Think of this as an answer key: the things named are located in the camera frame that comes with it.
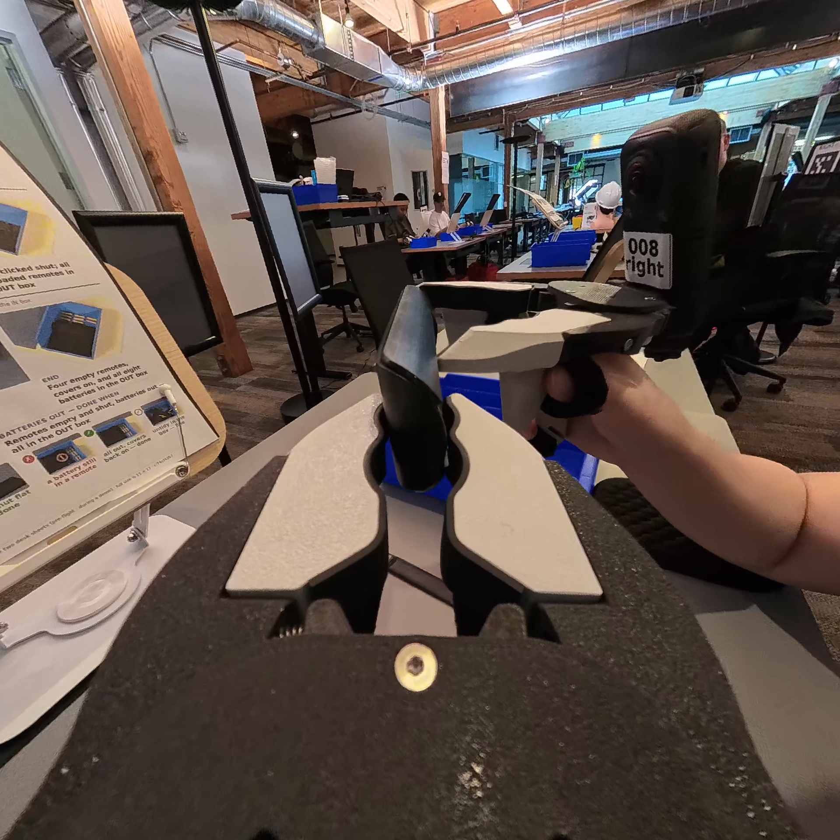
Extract black remote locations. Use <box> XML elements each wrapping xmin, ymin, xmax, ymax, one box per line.
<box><xmin>377</xmin><ymin>283</ymin><xmax>455</xmax><ymax>494</ymax></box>

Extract person's right hand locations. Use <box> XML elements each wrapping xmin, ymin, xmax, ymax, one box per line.
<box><xmin>532</xmin><ymin>352</ymin><xmax>686</xmax><ymax>463</ymax></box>

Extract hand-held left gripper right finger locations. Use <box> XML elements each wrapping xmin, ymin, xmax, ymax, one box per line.
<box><xmin>443</xmin><ymin>394</ymin><xmax>606</xmax><ymax>637</ymax></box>

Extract person's right forearm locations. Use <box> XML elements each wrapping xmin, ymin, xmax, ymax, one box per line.
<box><xmin>615</xmin><ymin>381</ymin><xmax>840</xmax><ymax>595</ymax></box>

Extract black pole stand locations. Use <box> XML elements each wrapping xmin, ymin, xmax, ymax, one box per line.
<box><xmin>184</xmin><ymin>0</ymin><xmax>324</xmax><ymax>424</ymax></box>

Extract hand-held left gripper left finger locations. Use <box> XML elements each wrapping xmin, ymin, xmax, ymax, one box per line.
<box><xmin>224</xmin><ymin>405</ymin><xmax>391</xmax><ymax>637</ymax></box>

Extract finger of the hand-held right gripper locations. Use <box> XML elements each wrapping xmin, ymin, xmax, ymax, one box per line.
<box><xmin>437</xmin><ymin>309</ymin><xmax>614</xmax><ymax>376</ymax></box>
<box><xmin>420</xmin><ymin>279</ymin><xmax>592</xmax><ymax>320</ymax></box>

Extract black office chair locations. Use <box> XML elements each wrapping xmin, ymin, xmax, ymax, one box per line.
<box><xmin>713</xmin><ymin>158</ymin><xmax>840</xmax><ymax>410</ymax></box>
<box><xmin>339</xmin><ymin>241</ymin><xmax>416</xmax><ymax>345</ymax></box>

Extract instruction sheet on stand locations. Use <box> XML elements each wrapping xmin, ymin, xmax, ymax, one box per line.
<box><xmin>0</xmin><ymin>145</ymin><xmax>228</xmax><ymax>745</ymax></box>

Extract wooden pillar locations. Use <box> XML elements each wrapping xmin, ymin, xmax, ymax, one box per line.
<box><xmin>75</xmin><ymin>0</ymin><xmax>254</xmax><ymax>379</ymax></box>

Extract wooden background desk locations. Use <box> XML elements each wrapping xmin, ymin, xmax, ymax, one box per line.
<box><xmin>231</xmin><ymin>199</ymin><xmax>412</xmax><ymax>225</ymax></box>

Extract black floor sign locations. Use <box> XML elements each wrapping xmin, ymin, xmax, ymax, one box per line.
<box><xmin>73</xmin><ymin>210</ymin><xmax>225</xmax><ymax>359</ymax></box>

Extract silver air duct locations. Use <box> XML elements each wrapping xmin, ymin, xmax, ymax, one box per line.
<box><xmin>224</xmin><ymin>0</ymin><xmax>765</xmax><ymax>95</ymax></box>

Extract blue plastic bin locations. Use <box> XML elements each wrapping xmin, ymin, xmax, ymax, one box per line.
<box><xmin>381</xmin><ymin>372</ymin><xmax>602</xmax><ymax>502</ymax></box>

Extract black display panel stand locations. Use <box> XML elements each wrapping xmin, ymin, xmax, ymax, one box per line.
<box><xmin>252</xmin><ymin>180</ymin><xmax>357</xmax><ymax>424</ymax></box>

